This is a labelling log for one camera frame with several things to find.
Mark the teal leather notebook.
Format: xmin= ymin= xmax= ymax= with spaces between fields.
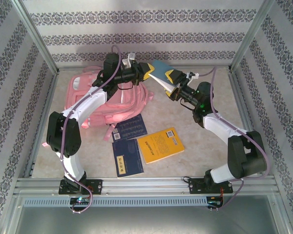
xmin=148 ymin=59 xmax=184 ymax=95

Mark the pink student backpack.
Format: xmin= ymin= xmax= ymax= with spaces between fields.
xmin=41 ymin=64 xmax=154 ymax=148

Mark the navy book with QR code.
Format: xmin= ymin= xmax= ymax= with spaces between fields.
xmin=111 ymin=113 xmax=147 ymax=142

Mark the yellow paperback book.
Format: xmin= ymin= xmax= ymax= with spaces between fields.
xmin=136 ymin=126 xmax=186 ymax=165

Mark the navy book with yellow label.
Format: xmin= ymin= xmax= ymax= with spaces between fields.
xmin=111 ymin=138 xmax=145 ymax=179

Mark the grey metal shelf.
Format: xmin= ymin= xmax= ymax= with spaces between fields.
xmin=8 ymin=195 xmax=291 ymax=234

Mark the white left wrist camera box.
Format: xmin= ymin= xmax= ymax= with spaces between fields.
xmin=122 ymin=53 xmax=136 ymax=69

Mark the aluminium table edge rail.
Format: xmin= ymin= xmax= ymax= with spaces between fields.
xmin=228 ymin=72 xmax=269 ymax=176
xmin=57 ymin=64 xmax=231 ymax=73
xmin=24 ymin=72 xmax=61 ymax=178

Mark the aluminium frame post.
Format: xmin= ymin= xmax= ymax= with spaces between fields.
xmin=11 ymin=0 xmax=60 ymax=74
xmin=228 ymin=0 xmax=276 ymax=73

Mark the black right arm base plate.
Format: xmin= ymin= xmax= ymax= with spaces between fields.
xmin=188 ymin=177 xmax=234 ymax=195

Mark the aluminium mounting rail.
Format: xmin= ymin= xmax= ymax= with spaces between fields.
xmin=13 ymin=176 xmax=278 ymax=197

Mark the grey slotted cable duct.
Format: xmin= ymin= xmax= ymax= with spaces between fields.
xmin=23 ymin=196 xmax=208 ymax=208

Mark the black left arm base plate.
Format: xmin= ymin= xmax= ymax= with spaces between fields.
xmin=58 ymin=179 xmax=104 ymax=195

